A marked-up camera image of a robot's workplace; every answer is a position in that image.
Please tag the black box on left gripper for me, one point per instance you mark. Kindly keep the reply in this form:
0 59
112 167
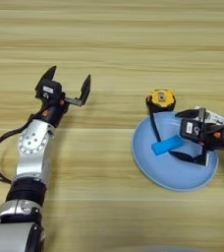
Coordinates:
48 90

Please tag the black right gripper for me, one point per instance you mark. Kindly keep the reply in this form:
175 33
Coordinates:
215 138

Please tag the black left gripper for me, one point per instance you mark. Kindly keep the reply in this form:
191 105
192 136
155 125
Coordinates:
53 113

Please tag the yellow black tape measure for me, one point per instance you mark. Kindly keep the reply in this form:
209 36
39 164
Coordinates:
161 97

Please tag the light blue round plate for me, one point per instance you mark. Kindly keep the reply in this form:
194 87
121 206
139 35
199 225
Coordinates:
169 170

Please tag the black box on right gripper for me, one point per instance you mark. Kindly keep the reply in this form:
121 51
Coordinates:
191 129

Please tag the small blue rectangular block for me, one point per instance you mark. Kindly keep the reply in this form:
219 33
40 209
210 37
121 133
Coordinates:
166 145

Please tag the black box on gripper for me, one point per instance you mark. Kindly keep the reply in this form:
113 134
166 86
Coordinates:
48 90
191 129

